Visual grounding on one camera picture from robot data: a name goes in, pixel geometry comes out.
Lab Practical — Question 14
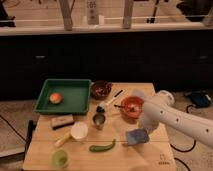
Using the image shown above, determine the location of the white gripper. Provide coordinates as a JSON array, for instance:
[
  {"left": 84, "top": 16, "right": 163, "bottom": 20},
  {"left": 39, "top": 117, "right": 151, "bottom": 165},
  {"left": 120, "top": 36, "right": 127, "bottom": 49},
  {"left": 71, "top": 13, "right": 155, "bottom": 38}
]
[{"left": 138, "top": 117, "right": 159, "bottom": 134}]

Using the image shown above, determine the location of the blue sponge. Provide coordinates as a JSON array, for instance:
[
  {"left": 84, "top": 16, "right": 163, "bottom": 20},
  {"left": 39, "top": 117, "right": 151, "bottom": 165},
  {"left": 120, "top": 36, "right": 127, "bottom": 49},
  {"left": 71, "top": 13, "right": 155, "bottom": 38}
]
[{"left": 126, "top": 129, "right": 149, "bottom": 145}]

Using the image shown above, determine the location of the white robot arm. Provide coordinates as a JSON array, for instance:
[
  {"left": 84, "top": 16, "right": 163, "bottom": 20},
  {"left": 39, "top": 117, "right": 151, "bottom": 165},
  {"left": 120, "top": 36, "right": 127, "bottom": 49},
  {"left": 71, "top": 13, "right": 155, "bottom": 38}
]
[{"left": 140, "top": 90, "right": 213, "bottom": 149}]

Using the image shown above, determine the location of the small metal cup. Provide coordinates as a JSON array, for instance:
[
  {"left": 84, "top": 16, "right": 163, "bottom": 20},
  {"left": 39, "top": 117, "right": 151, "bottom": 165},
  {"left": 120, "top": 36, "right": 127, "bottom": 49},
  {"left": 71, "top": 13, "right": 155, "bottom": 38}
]
[{"left": 93, "top": 114, "right": 106, "bottom": 130}]

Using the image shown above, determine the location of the light green plastic cup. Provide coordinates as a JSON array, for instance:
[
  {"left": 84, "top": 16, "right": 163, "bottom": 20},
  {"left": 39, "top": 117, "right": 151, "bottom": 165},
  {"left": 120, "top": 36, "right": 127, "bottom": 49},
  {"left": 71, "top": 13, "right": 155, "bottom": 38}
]
[{"left": 52, "top": 150, "right": 68, "bottom": 169}]

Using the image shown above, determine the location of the orange red bowl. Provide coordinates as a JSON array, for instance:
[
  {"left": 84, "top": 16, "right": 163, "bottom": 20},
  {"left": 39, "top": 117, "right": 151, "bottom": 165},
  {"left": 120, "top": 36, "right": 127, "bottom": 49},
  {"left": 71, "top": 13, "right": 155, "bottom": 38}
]
[{"left": 121, "top": 96, "right": 144, "bottom": 119}]

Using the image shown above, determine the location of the blue device on floor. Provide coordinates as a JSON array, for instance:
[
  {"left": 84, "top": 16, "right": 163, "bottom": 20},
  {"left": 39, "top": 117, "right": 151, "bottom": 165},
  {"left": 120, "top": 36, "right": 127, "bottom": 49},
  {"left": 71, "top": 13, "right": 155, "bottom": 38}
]
[{"left": 191, "top": 92, "right": 212, "bottom": 108}]

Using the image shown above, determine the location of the dark brown bowl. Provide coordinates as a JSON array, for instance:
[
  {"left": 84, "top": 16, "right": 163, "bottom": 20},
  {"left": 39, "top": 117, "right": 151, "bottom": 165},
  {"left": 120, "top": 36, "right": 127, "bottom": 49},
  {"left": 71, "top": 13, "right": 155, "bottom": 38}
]
[{"left": 91, "top": 80, "right": 112, "bottom": 100}]

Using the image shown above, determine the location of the green cucumber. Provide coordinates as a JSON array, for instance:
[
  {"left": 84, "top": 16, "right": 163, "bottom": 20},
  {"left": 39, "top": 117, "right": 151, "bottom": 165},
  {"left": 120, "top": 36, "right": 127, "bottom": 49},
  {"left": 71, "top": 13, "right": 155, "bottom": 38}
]
[{"left": 89, "top": 139, "right": 116, "bottom": 152}]

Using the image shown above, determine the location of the green plastic tray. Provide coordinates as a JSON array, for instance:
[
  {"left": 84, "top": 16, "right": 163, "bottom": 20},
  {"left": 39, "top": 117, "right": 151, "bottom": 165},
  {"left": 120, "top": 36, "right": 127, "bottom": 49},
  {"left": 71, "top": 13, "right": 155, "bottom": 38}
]
[{"left": 35, "top": 79, "right": 91, "bottom": 115}]

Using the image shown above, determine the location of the orange bread roll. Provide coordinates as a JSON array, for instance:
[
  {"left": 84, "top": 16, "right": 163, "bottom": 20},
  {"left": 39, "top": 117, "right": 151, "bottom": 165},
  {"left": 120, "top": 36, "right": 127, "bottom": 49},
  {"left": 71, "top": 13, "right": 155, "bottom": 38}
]
[{"left": 49, "top": 92, "right": 63, "bottom": 104}]

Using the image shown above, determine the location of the black floor cable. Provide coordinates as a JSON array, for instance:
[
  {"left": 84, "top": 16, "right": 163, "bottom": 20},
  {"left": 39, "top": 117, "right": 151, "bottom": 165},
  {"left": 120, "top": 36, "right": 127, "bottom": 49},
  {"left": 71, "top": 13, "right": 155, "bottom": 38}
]
[{"left": 169, "top": 103, "right": 198, "bottom": 154}]

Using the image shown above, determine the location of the white spoon black handle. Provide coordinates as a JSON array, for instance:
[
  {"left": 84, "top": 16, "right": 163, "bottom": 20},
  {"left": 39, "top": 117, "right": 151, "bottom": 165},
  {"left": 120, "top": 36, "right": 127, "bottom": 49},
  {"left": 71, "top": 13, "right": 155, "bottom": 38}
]
[{"left": 96, "top": 90, "right": 122, "bottom": 113}]

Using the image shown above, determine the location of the white cup yellow handle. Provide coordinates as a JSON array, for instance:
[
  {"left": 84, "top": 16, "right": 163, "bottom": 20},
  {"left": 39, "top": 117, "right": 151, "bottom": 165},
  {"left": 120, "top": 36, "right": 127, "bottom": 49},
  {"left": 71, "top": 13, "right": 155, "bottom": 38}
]
[{"left": 54, "top": 122, "right": 88, "bottom": 147}]

